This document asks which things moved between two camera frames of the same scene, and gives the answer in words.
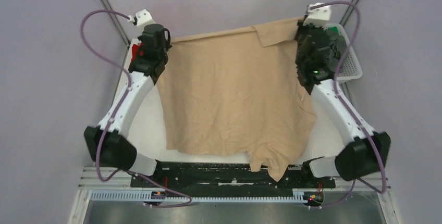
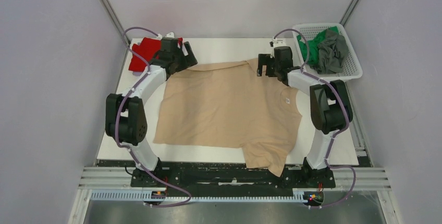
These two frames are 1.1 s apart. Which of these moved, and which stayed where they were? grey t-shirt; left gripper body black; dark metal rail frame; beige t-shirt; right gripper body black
Moved: beige t-shirt; left gripper body black; right gripper body black
Stayed: grey t-shirt; dark metal rail frame
